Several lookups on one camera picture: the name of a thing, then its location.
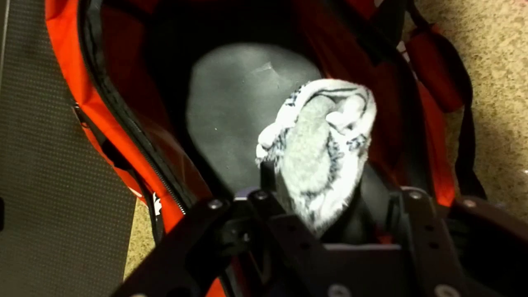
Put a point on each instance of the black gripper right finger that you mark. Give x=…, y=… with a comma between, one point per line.
x=435, y=249

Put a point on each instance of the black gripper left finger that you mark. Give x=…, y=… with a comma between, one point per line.
x=248, y=249

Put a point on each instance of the grey white sock pair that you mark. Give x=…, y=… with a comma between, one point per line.
x=319, y=155

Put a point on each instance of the red duffel bag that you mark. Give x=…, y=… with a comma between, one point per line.
x=97, y=93

